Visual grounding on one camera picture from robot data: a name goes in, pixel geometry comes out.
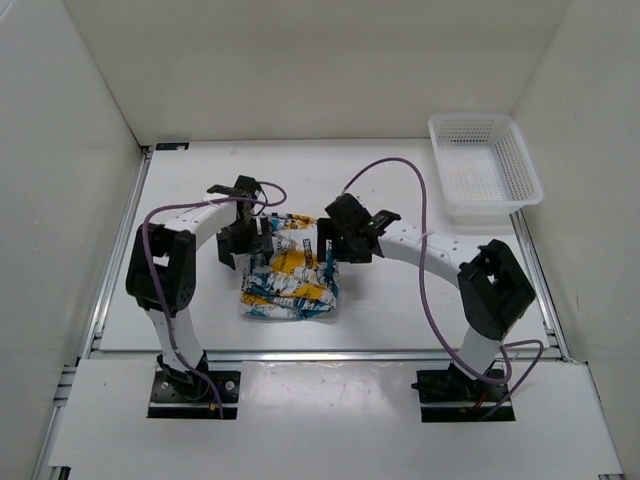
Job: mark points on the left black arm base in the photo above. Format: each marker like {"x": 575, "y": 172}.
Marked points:
{"x": 168, "y": 402}

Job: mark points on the white plastic mesh basket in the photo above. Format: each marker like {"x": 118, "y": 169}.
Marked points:
{"x": 485, "y": 171}

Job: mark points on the front aluminium rail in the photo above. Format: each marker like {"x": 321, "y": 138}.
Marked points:
{"x": 327, "y": 356}

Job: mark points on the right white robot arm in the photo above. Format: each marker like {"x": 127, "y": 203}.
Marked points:
{"x": 494, "y": 290}

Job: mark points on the colourful printed shorts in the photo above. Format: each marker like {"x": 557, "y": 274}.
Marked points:
{"x": 294, "y": 283}

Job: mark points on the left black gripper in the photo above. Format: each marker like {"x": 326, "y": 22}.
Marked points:
{"x": 258, "y": 244}

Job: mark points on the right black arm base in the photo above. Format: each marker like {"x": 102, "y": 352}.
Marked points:
{"x": 449, "y": 396}

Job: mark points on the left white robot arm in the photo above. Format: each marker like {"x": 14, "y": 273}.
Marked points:
{"x": 161, "y": 275}

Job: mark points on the black corner label plate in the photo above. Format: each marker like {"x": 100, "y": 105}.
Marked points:
{"x": 172, "y": 146}

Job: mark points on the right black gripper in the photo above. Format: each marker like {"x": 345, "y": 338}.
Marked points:
{"x": 327, "y": 230}

